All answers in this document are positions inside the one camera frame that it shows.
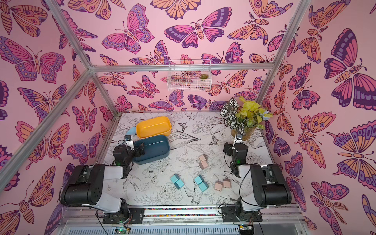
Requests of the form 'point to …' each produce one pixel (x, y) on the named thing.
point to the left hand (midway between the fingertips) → (137, 141)
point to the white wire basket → (189, 75)
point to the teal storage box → (155, 148)
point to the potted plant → (243, 117)
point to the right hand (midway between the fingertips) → (236, 142)
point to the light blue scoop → (132, 131)
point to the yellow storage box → (152, 127)
